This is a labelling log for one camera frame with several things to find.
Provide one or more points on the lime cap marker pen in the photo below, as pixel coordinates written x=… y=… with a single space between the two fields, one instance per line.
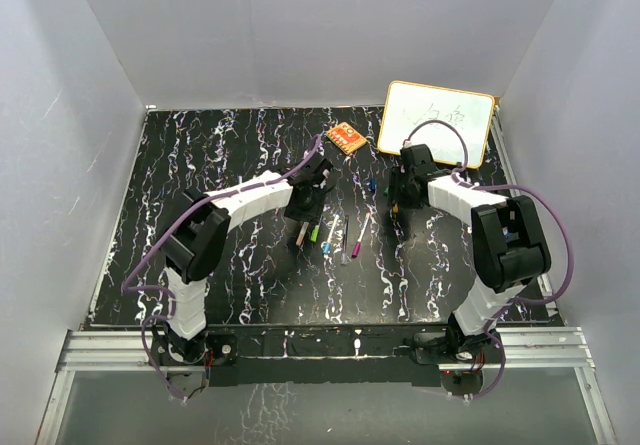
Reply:
x=315 y=233

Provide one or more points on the dark purple thin pen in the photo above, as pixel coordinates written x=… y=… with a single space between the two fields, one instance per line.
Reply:
x=344 y=240

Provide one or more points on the white board yellow frame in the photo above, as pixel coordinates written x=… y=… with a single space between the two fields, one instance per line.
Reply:
x=453 y=123

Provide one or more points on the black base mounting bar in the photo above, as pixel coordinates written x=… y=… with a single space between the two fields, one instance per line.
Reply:
x=421 y=355

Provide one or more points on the peach cap marker pen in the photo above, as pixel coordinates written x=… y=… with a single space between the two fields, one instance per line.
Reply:
x=302 y=233

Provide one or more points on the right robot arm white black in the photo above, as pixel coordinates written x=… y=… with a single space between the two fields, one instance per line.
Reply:
x=508 y=244

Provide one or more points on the light blue cap marker pen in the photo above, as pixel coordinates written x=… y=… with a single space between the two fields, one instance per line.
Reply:
x=327 y=244

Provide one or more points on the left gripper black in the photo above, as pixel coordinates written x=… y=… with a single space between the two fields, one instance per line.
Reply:
x=312 y=215

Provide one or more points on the magenta cap marker pen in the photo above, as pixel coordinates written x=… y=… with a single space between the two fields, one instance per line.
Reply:
x=358 y=243

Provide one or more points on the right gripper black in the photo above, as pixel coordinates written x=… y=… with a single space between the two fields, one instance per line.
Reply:
x=397 y=175

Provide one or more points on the orange spiral notebook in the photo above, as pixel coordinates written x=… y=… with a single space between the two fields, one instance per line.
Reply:
x=346 y=138

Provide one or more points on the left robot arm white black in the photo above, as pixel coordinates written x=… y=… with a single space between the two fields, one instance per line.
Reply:
x=194 y=249

